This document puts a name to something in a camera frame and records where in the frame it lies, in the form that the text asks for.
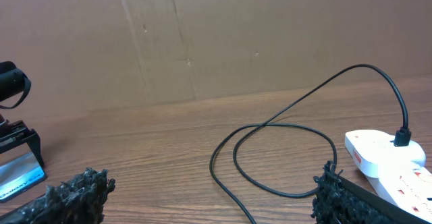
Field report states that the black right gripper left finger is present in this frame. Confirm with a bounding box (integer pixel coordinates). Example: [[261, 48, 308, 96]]
[[1, 168, 115, 224]]

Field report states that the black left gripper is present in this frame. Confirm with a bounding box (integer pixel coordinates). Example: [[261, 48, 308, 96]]
[[1, 119, 45, 167]]

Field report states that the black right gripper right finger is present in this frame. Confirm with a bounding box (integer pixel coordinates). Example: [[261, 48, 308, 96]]
[[311, 161, 427, 224]]

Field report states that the smartphone with light screen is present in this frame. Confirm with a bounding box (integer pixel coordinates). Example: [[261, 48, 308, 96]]
[[1, 152, 47, 203]]

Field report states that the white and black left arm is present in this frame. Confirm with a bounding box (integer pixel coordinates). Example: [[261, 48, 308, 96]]
[[1, 61, 45, 168]]

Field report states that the white charger adapter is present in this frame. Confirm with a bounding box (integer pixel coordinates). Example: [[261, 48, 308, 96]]
[[345, 130, 426, 178]]

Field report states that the white power strip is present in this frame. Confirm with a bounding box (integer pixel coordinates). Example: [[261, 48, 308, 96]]
[[367, 167, 431, 223]]

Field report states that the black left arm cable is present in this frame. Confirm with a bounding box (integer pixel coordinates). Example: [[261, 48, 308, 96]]
[[0, 72, 32, 111]]

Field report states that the black charger cable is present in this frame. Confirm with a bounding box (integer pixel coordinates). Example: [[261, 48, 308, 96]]
[[209, 63, 412, 224]]

